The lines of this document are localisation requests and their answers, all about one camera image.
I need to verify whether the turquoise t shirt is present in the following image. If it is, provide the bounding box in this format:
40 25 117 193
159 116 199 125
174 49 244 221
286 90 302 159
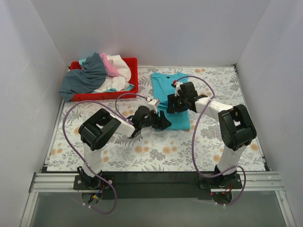
151 72 190 130

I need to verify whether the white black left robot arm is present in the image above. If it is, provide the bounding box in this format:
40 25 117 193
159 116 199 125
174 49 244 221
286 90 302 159
78 106 172 189

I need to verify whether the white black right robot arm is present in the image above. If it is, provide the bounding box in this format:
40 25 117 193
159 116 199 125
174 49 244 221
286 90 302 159
167 80 257 186

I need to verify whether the floral patterned table mat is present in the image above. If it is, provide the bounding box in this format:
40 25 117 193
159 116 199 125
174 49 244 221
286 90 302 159
46 66 266 172

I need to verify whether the light teal garment in bin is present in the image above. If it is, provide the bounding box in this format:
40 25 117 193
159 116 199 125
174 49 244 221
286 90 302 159
78 59 134 93

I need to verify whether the white t shirt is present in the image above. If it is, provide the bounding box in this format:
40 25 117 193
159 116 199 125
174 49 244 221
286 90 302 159
92 54 132 93

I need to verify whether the pink t shirt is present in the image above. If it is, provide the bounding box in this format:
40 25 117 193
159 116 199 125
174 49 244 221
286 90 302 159
100 53 119 77

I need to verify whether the red plastic bin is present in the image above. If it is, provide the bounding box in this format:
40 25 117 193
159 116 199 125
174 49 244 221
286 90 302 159
71 57 139 102

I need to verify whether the dark grey t shirt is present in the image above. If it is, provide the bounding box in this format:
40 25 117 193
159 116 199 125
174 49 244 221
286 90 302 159
59 53 107 102

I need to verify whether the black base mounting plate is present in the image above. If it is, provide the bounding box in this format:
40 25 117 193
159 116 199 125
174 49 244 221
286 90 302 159
73 171 243 201

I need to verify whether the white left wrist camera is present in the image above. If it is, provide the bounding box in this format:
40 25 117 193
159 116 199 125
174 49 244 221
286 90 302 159
146 97 160 114

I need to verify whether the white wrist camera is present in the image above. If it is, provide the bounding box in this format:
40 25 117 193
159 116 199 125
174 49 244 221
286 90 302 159
146 97 160 114
172 80 183 97

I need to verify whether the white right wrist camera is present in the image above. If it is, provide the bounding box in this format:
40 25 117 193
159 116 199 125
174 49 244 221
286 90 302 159
172 80 183 97

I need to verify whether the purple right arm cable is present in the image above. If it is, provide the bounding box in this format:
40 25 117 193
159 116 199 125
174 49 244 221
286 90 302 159
173 75 247 207

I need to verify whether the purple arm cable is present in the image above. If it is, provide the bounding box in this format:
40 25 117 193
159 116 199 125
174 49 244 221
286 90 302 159
173 75 247 207
62 93 150 215

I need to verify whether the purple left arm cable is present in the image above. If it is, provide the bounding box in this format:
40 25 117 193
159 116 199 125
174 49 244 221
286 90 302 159
62 93 150 215

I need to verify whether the aluminium frame rail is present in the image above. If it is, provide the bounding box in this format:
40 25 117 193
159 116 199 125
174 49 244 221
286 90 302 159
19 99 296 227

